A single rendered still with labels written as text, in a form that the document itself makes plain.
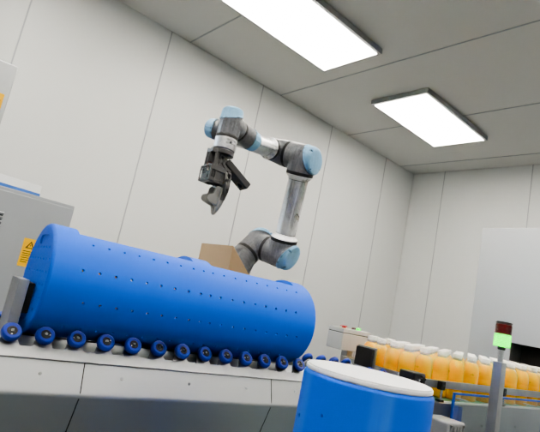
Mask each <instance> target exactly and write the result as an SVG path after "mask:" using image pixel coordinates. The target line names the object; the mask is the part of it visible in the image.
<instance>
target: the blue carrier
mask: <svg viewBox="0 0 540 432"><path fill-rule="evenodd" d="M82 270H83V272H82ZM99 273H100V275H99ZM115 276H116V277H117V278H115ZM23 278H25V279H29V280H30V281H31V282H33V283H34V284H35V287H34V291H33V295H32V299H31V302H30V305H29V308H28V312H27V313H26V314H25V313H21V315H20V318H19V321H18V324H19V325H20V326H21V329H22V332H23V333H30V334H35V333H36V332H37V330H38V329H39V328H41V327H50V328H52V329H53V330H54V332H55V334H56V337H60V338H67V337H68V335H69V334H70V333H71V332H73V331H75V330H78V331H81V332H83V333H84V334H85V335H86V340H90V341H97V339H98V338H99V336H100V335H102V334H110V336H112V337H113V338H114V340H115V344H120V345H124V344H125V341H126V340H127V339H129V338H137V339H138V340H140V342H141V346H142V347H151V344H152V343H153V342H154V341H157V340H160V341H162V342H163V343H165V345H166V350H173V351H174V350H175V348H176V346H177V345H179V344H186V345H187V346H188V348H189V350H190V352H194V353H197V352H198V350H199V349H200V348H201V347H202V346H206V347H208V348H209V349H210V350H211V352H212V355H217V356H218V355H219V352H220V351H222V350H223V349H227V350H229V351H230V352H231V354H232V356H233V357H239V355H240V353H242V352H243V351H246V352H248V353H249V354H250V355H251V356H252V359H254V360H258V356H260V354H267V355H268V356H269V357H270V359H271V362H276V359H277V357H279V356H283V357H285V358H286V359H287V361H288V363H290V362H293V360H294V359H296V358H300V356H302V354H304V352H305V351H306V350H307V348H308V347H309V344H310V342H311V340H312V338H313V335H314V331H315V305H314V302H313V299H312V297H311V296H310V294H309V292H308V291H307V290H306V289H305V288H304V287H303V286H302V285H300V284H297V283H293V282H290V281H286V280H276V281H272V280H269V279H263V278H259V277H256V276H251V275H248V274H244V273H238V272H234V271H230V270H226V269H223V268H219V267H213V266H211V265H210V264H209V263H208V262H207V261H203V260H199V259H196V258H192V257H188V256H180V257H178V258H176V257H173V256H169V255H163V254H159V253H155V252H152V251H148V250H144V249H138V248H134V247H130V246H127V245H123V244H120V243H113V242H109V241H106V240H102V239H98V238H95V237H88V236H84V235H81V234H80V233H79V232H78V230H76V229H74V228H70V227H67V226H63V225H57V224H49V225H47V226H46V227H45V228H44V230H42V232H41V233H40V234H39V237H38V239H37V240H36V243H35V244H34V246H33V249H32V252H31V254H30V256H29V259H28V262H27V266H26V269H25V272H24V275H23ZM131 279H132V281H131ZM160 286H161V287H160ZM174 288H175V290H174ZM131 310H132V311H131ZM146 313H147V314H146ZM175 317H176V318H175ZM220 324H221V325H220Z"/></svg>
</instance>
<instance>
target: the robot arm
mask: <svg viewBox="0 0 540 432"><path fill-rule="evenodd" d="M204 132H205V135H206V136H207V137H208V138H211V139H212V140H214V144H213V147H211V148H208V149H207V155H206V158H205V162H204V165H202V166H201V169H200V174H199V177H198V181H200V182H202V183H205V184H208V185H212V187H211V188H209V190H208V193H207V194H203V195H201V200H202V201H204V202H205V203H206V204H208V205H209V206H210V207H211V214H212V215H214V214H216V212H218V210H219V209H220V207H221V206H222V204H223V202H224V200H225V198H226V196H227V194H228V192H229V188H230V184H231V181H232V182H234V184H235V185H236V186H237V187H238V188H239V190H243V189H247V188H248V187H249V186H250V183H249V181H248V180H247V179H246V178H245V176H244V175H243V174H242V173H241V172H240V170H238V168H237V167H236V166H235V165H234V164H233V162H232V161H231V159H233V157H234V153H235V152H236V147H240V148H242V149H245V150H248V151H250V152H253V153H258V154H260V155H261V156H262V158H264V159H267V160H270V161H272V162H274V163H275V164H277V165H280V166H283V167H285V168H287V169H286V174H287V176H288V181H287V185H286V189H285V195H284V200H283V203H282V207H281V211H280V215H279V221H278V225H277V229H276V232H274V233H272V232H270V231H269V230H268V229H266V228H262V227H258V228H255V229H254V230H252V231H251V232H250V233H249V234H248V235H247V236H246V237H245V238H244V239H243V240H242V241H241V242H240V243H239V244H238V245H236V246H235V247H234V248H235V250H236V252H237V253H238V255H239V257H240V259H241V261H242V263H243V264H244V266H245V268H246V270H247V272H248V274H250V272H251V270H252V267H253V266H254V264H256V262H258V261H264V262H266V263H267V264H270V265H272V266H274V267H276V268H280V269H283V270H289V269H291V268H292V267H293V266H294V265H295V264H296V263H297V261H298V259H299V256H300V248H299V247H298V246H297V239H296V232H297V225H298V221H299V218H300V214H301V211H302V207H303V200H304V196H305V193H306V189H307V186H308V182H309V181H310V180H312V179H313V176H314V175H317V174H318V173H319V171H320V170H321V166H322V155H321V151H320V150H319V148H317V147H313V146H311V145H309V144H302V143H299V142H295V141H288V140H281V139H276V138H273V137H264V136H262V135H260V134H259V133H258V132H257V131H256V129H253V128H252V127H250V126H249V125H248V124H246V122H244V120H243V110H241V109H240V108H238V107H236V106H231V105H228V106H225V107H224V108H223V110H222V112H221V115H220V117H219V119H218V118H217V119H215V118H211V119H209V120H207V122H206V123H205V127H204ZM200 176H201V177H200Z"/></svg>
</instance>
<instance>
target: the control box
mask: <svg viewBox="0 0 540 432"><path fill-rule="evenodd" d="M371 334H372V333H366V332H363V331H360V330H356V329H350V328H344V327H336V326H333V325H329V330H328V336H327V344H326V346H329V347H332V348H335V349H339V350H343V351H354V352H356V349H357V345H358V344H360V345H364V344H365V343H366V342H367V341H368V340H367V339H368V336H369V335H371Z"/></svg>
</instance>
